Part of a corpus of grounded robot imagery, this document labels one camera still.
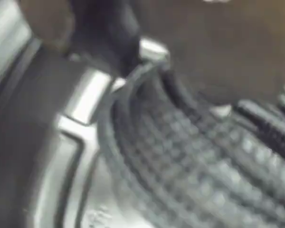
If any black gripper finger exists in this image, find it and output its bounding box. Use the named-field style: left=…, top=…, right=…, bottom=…
left=21, top=0, right=142, bottom=76
left=137, top=0, right=285, bottom=105

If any black braided charging cable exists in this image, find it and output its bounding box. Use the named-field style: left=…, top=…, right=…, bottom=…
left=97, top=39, right=285, bottom=228

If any black square plastic bowl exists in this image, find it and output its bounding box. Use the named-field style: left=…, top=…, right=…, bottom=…
left=0, top=0, right=228, bottom=228

